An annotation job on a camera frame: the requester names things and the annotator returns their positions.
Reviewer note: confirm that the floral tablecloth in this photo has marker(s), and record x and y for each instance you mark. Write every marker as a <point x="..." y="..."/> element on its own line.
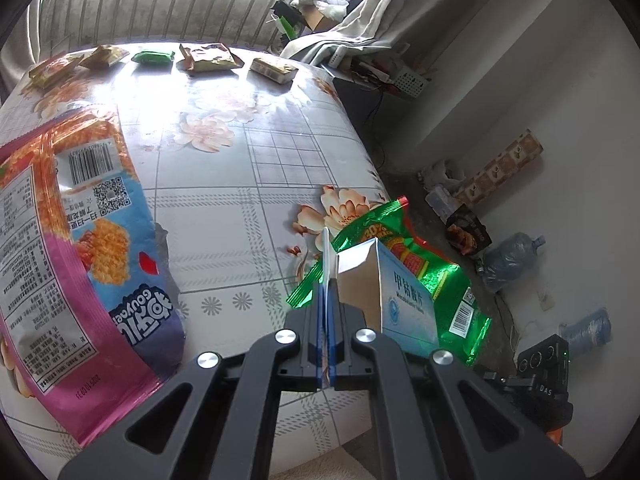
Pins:
<point x="225" y="170"/>

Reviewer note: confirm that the large brown snack packet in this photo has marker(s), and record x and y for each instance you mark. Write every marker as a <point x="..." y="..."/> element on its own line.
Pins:
<point x="207" y="57"/>

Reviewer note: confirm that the blue water bottle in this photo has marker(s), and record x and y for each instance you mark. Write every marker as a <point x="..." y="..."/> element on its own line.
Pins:
<point x="587" y="330"/>

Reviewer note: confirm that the dark grey cabinet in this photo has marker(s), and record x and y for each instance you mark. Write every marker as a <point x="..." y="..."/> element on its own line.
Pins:
<point x="360" y="105"/>

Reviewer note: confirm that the pink snack bag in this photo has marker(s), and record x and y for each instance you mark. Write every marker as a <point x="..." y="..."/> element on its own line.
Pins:
<point x="60" y="270"/>

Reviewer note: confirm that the pale yellow cracker pack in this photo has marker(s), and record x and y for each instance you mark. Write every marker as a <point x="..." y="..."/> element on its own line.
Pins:
<point x="272" y="69"/>

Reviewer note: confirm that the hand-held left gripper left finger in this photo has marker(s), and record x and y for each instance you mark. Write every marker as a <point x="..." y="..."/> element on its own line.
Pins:
<point x="314" y="345"/>

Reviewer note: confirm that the white perforated basket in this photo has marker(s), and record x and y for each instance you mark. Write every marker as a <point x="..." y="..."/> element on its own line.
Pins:
<point x="412" y="84"/>

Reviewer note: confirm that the dark snack box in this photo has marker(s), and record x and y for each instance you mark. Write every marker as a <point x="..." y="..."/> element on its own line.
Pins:
<point x="467" y="232"/>

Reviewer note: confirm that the metal window railing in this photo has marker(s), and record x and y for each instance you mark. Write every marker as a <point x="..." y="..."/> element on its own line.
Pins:
<point x="175" y="15"/>

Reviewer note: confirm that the patterned brown long box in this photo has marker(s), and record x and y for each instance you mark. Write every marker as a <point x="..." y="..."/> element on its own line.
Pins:
<point x="500" y="170"/>

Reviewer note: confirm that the cardboard box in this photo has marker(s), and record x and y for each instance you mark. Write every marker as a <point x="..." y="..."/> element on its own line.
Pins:
<point x="320" y="16"/>

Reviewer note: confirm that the yellow red snack packet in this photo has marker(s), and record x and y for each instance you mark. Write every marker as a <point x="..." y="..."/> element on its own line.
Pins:
<point x="52" y="67"/>

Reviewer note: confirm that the clear plastic box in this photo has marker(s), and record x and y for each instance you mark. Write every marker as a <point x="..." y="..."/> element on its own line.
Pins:
<point x="442" y="201"/>

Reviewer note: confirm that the pale draped curtain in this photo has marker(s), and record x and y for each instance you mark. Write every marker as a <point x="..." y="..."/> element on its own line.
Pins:
<point x="400" y="5"/>

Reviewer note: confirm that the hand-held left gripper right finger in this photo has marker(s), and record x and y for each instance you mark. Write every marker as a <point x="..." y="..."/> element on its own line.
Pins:
<point x="344" y="345"/>

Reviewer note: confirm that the white blue medicine box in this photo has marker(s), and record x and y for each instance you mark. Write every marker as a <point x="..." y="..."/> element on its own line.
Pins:
<point x="405" y="310"/>

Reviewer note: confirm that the green snack bag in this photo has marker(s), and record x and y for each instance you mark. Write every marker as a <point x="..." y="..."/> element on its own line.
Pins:
<point x="440" y="280"/>

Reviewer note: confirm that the large blue water jug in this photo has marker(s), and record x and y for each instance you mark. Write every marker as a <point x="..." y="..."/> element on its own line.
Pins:
<point x="510" y="262"/>

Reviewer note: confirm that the small brown snack packet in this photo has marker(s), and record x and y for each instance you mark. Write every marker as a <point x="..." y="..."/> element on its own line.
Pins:
<point x="102" y="56"/>

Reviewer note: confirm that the small green snack packet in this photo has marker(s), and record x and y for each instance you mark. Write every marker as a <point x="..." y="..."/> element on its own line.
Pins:
<point x="154" y="56"/>

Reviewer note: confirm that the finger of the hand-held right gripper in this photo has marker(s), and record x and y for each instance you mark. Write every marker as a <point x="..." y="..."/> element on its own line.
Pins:
<point x="500" y="384"/>

